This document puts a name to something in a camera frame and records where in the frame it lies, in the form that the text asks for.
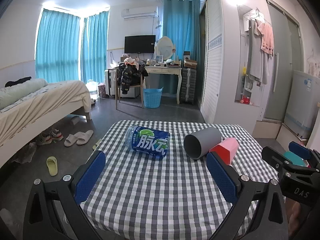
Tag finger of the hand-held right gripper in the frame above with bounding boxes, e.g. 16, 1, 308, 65
288, 141, 320, 172
261, 146, 288, 177

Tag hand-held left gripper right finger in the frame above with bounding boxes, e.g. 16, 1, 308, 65
206, 151, 290, 240

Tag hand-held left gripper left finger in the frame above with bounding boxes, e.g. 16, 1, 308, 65
22, 150, 107, 240

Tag pink red box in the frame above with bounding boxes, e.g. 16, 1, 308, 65
209, 137, 239, 166

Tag grey cup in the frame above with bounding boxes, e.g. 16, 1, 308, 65
183, 127, 223, 160

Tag person's right forearm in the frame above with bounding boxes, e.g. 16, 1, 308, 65
285, 197, 310, 233

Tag white slipper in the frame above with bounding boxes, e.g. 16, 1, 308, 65
64, 134, 80, 147
76, 130, 94, 145

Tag yellow slipper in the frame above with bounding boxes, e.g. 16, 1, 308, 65
46, 156, 58, 176

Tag white washing machine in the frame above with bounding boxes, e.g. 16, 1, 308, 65
284, 70, 320, 140

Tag grey sneaker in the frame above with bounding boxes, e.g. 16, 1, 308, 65
50, 129, 64, 141
37, 132, 53, 145

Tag grey checked tablecloth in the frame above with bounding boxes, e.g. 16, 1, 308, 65
79, 120, 287, 238

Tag blue drink bottle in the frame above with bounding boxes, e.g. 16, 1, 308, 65
124, 125, 171, 159

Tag clear plastic bag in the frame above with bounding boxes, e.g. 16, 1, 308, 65
11, 142, 38, 164

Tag clear water jug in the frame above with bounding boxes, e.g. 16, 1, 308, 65
86, 79, 98, 100

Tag bed with beige blanket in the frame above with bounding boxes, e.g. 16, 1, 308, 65
0, 79, 92, 170

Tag frosted glass door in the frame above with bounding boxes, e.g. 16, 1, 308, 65
262, 0, 304, 123

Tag white suitcase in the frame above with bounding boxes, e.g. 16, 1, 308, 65
104, 69, 118, 97

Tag grey towel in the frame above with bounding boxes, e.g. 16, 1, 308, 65
247, 19, 270, 85

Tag wooden chair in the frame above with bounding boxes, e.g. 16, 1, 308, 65
115, 65, 148, 110

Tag blue plastic basket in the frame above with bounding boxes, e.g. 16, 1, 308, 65
143, 87, 164, 109

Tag dark grey suitcase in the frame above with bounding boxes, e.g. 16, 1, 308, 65
180, 67, 197, 105

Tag dark patterned jacket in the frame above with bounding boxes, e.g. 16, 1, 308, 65
118, 62, 148, 92

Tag pale green pillow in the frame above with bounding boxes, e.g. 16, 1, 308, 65
0, 78, 48, 110

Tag pink towel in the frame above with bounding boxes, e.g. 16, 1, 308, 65
260, 21, 275, 55

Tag dark cloth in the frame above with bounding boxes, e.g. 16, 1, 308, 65
4, 77, 32, 87

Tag pink cloth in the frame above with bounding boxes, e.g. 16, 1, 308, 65
124, 57, 140, 69

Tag cardboard box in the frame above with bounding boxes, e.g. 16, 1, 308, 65
184, 51, 198, 68

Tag cream dressing table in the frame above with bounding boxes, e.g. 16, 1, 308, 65
144, 64, 183, 105

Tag narrow teal window curtain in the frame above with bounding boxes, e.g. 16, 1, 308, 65
80, 12, 110, 83

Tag wide teal window curtain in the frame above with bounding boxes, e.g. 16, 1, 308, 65
35, 8, 81, 83

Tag black television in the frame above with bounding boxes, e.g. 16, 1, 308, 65
124, 35, 156, 54

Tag oval white mirror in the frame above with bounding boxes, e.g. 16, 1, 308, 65
155, 36, 175, 60

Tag tall teal curtain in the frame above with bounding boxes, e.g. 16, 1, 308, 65
159, 0, 202, 94

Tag white air conditioner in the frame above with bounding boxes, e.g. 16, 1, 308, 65
121, 6, 159, 20

